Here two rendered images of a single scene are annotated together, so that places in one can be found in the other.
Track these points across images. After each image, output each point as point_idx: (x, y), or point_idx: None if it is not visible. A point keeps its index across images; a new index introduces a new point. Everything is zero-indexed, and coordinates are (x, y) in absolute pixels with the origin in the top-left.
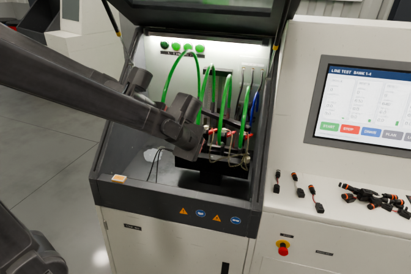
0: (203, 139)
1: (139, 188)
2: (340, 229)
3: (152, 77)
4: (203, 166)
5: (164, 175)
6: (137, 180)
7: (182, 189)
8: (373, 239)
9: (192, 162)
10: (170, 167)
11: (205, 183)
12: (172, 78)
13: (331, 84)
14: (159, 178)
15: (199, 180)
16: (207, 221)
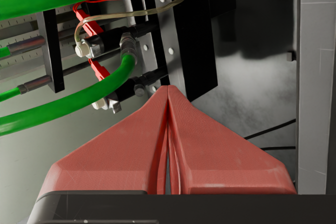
0: (45, 200)
1: (328, 178)
2: None
3: (35, 198)
4: (195, 12)
5: (241, 96)
6: (300, 182)
7: (306, 56)
8: None
9: (196, 45)
10: (215, 88)
11: None
12: (13, 160)
13: None
14: (251, 106)
15: (231, 11)
16: None
